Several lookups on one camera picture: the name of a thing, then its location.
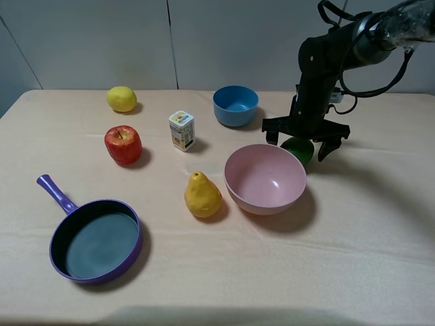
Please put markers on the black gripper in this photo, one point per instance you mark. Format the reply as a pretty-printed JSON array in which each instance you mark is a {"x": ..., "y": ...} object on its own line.
[{"x": 307, "y": 117}]

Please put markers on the green lime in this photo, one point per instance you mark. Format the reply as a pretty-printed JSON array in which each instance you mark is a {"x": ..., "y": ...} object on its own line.
[{"x": 302, "y": 149}]

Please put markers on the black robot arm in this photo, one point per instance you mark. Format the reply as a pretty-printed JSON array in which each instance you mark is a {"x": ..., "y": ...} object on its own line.
[{"x": 353, "y": 41}]

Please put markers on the pink bowl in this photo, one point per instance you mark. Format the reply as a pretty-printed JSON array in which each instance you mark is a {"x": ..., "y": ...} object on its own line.
[{"x": 264, "y": 179}]

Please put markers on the blue bowl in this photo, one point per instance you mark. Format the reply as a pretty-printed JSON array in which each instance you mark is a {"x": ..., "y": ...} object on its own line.
[{"x": 235, "y": 106}]

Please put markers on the yellow pear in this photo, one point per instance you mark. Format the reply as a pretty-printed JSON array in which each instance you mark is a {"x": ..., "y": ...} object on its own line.
[{"x": 202, "y": 197}]

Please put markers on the small white carton box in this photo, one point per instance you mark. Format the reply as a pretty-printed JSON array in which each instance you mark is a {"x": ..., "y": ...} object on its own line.
[{"x": 182, "y": 130}]

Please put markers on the beige tablecloth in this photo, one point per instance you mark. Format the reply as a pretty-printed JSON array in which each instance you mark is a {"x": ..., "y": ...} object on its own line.
[{"x": 356, "y": 249}]

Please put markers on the red apple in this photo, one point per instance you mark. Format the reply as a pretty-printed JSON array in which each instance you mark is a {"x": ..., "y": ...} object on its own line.
[{"x": 123, "y": 144}]

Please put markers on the yellow lemon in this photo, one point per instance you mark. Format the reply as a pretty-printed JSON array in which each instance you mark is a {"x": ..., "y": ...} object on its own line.
[{"x": 121, "y": 99}]

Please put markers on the purple frying pan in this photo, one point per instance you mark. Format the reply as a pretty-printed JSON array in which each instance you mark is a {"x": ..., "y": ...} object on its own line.
[{"x": 96, "y": 242}]

